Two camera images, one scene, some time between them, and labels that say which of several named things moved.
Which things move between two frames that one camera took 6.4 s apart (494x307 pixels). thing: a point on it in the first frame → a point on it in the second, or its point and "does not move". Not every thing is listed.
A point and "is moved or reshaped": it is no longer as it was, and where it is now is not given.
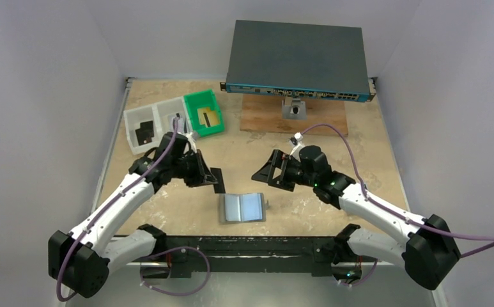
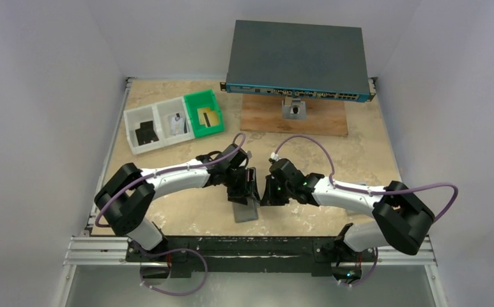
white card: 180,128 does not move
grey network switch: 303,60 does not move
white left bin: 133,118 does not move
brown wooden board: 264,113 does not move
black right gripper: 278,170 → 275,191
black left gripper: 202,174 → 247,187
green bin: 206,98 does not move
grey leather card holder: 243,208 is moved or reshaped
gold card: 213,116 does not move
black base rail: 183,256 does not move
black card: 218,187 is moved or reshaped
